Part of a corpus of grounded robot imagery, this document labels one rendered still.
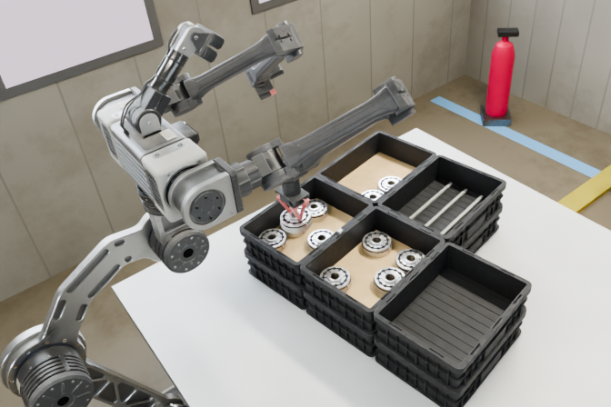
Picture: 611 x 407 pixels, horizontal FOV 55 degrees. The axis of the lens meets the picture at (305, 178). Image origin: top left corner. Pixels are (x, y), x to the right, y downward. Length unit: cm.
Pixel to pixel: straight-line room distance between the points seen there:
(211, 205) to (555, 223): 151
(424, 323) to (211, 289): 80
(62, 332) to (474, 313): 122
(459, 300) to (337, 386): 47
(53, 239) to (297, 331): 182
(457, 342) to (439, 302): 16
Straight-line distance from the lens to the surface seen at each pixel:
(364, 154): 246
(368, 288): 195
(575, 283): 225
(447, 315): 190
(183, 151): 141
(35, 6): 295
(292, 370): 193
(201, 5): 326
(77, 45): 304
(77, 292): 179
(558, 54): 441
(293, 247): 211
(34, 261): 352
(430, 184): 237
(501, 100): 427
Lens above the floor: 227
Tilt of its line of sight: 37 degrees down
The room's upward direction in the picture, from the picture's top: 6 degrees counter-clockwise
